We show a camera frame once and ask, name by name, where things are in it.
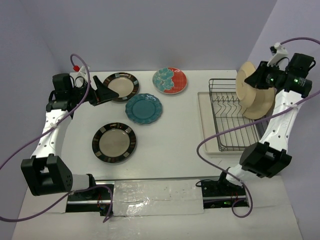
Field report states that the white drain tray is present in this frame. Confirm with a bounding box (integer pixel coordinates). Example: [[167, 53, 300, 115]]
[[197, 91, 258, 156]]

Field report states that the teal scalloped plate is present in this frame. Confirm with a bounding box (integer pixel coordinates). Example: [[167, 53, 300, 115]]
[[125, 93, 163, 125]]

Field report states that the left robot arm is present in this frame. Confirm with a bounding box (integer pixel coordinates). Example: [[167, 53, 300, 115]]
[[21, 73, 119, 200]]

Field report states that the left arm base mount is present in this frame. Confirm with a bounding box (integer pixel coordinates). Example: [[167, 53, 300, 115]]
[[65, 187, 111, 217]]

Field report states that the black rim plate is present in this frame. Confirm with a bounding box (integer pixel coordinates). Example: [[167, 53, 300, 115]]
[[103, 72, 140, 103], [91, 122, 137, 164]]

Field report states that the black rim plate front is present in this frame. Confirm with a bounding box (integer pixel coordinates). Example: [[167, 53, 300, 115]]
[[91, 122, 137, 164]]

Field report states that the black rim plate rear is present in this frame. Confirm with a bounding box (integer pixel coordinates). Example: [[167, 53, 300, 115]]
[[103, 72, 140, 103]]

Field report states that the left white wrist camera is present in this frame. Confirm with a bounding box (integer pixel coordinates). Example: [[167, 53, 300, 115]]
[[70, 65, 90, 80]]

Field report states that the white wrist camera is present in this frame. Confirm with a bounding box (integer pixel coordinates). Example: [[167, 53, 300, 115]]
[[70, 65, 90, 80], [267, 42, 288, 67]]

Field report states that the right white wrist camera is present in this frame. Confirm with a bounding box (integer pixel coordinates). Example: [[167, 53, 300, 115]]
[[267, 42, 288, 67]]

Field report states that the silver tape sheet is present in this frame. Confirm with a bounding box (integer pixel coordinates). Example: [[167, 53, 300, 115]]
[[112, 179, 204, 217]]

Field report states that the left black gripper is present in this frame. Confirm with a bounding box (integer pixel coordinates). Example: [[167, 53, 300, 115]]
[[69, 75, 119, 106]]

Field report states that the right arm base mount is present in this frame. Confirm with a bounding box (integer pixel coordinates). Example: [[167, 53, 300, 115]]
[[195, 179, 249, 209]]

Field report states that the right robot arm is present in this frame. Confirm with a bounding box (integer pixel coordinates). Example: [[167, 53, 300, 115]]
[[217, 53, 316, 196]]

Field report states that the red and teal floral plate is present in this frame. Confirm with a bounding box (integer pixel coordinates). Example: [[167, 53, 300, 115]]
[[152, 67, 188, 95]]

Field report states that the beige bird plate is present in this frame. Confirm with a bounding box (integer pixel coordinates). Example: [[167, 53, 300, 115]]
[[240, 88, 275, 120], [235, 61, 257, 108]]

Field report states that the black wire dish rack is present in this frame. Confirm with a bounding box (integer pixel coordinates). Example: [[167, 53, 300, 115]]
[[208, 78, 269, 153]]

